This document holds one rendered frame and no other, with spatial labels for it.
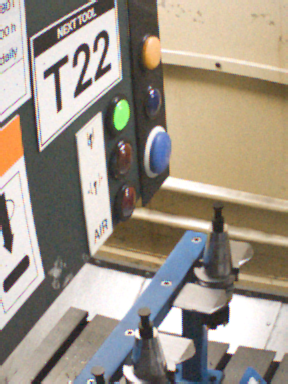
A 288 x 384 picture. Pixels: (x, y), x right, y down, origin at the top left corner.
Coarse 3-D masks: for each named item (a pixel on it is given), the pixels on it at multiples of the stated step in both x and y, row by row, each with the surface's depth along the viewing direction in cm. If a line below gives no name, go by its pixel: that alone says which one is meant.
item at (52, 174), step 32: (32, 0) 36; (64, 0) 39; (32, 32) 37; (128, 64) 48; (32, 96) 38; (128, 96) 49; (0, 128) 36; (32, 128) 39; (64, 128) 42; (128, 128) 50; (32, 160) 40; (64, 160) 43; (32, 192) 40; (64, 192) 44; (64, 224) 45; (64, 256) 45; (64, 288) 46; (32, 320) 42; (0, 352) 39
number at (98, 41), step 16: (96, 32) 43; (112, 32) 45; (80, 48) 42; (96, 48) 43; (112, 48) 45; (80, 64) 42; (96, 64) 44; (112, 64) 46; (80, 80) 43; (96, 80) 44; (80, 96) 43
